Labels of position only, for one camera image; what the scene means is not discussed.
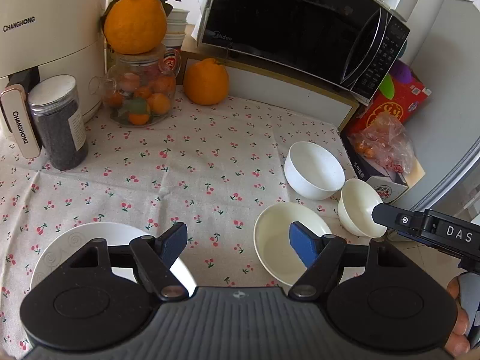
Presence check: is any white swirl pattern plate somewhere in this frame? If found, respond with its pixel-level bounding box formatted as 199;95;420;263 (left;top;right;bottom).
29;221;198;297

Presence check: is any gloved hand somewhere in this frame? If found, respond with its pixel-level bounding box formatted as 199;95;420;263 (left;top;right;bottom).
445;273;479;359

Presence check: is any small cream bowl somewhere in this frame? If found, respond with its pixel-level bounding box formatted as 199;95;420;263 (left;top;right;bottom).
337;179;386;238

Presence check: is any white speckled bowl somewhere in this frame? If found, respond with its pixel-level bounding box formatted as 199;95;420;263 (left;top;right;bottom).
284;141;346;201

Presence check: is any dark blue cardboard box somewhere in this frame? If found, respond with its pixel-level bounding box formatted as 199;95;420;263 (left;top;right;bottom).
341;134;425;203

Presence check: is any cherry print tablecloth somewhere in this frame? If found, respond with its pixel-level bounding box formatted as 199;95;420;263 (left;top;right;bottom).
1;93;355;358

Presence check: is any plastic bag of snacks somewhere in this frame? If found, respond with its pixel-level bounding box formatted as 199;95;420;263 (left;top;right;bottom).
348;111;415;174

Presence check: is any red gift box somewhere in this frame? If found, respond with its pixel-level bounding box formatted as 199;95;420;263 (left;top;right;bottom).
343;74;431;136

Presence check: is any glass jar with tangerines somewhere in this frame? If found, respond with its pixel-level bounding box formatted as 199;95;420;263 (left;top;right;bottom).
89;45;176;127

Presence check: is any large orange on table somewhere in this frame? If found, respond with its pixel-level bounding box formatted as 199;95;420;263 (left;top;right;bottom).
183;58;230;106

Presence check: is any white cabinet under microwave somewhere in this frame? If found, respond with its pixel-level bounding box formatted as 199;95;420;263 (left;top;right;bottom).
179;41;359;130

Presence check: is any plastic jar of dark seeds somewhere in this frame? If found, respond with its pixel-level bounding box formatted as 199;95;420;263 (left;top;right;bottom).
28;75;88;171

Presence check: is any black Midea microwave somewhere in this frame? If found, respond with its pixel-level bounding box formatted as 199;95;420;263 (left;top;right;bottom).
198;0;410;100

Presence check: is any stack of white paper cups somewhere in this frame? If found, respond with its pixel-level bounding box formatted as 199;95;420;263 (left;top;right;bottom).
162;8;190;48

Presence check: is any large orange on jar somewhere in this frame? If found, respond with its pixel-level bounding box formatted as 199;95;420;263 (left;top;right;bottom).
100;0;179;55

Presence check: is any white Changhong air fryer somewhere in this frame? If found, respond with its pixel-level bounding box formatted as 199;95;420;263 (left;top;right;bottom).
1;0;106;158

